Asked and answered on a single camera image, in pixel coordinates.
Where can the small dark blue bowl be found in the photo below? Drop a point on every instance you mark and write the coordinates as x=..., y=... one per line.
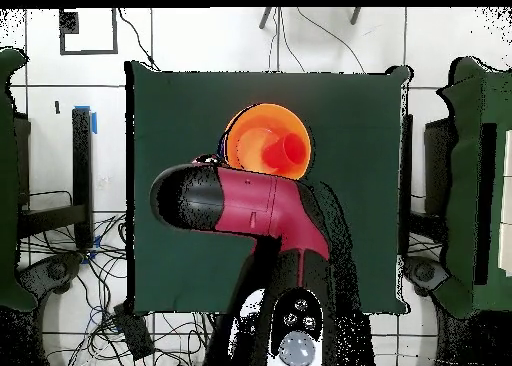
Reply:
x=221, y=152

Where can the dark green tablecloth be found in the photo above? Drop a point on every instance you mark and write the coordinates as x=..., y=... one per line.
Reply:
x=352, y=142

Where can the white boxes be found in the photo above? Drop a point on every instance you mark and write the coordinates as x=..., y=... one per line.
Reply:
x=507, y=202

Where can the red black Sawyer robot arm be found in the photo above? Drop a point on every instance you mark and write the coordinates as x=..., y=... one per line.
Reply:
x=248, y=206

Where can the black square frame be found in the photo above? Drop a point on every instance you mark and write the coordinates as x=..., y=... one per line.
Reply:
x=88, y=52

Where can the large yellow plastic bowl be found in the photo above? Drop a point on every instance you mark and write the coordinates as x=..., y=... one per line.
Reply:
x=256, y=120

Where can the black power strip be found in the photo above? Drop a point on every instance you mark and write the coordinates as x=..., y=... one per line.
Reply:
x=134, y=334

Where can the grey tripod leg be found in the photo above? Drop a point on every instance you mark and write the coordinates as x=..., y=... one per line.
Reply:
x=266, y=18
x=355, y=17

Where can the blue tape strip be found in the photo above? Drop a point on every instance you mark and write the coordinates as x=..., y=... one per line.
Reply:
x=94, y=122

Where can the orange-red plastic cup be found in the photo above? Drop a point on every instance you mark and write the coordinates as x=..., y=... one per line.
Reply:
x=286, y=152

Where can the black pedestal leg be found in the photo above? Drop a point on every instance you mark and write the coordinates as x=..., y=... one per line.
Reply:
x=424, y=272
x=56, y=270

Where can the green cloth side table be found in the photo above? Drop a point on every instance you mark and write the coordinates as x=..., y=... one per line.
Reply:
x=464, y=182
x=8, y=182

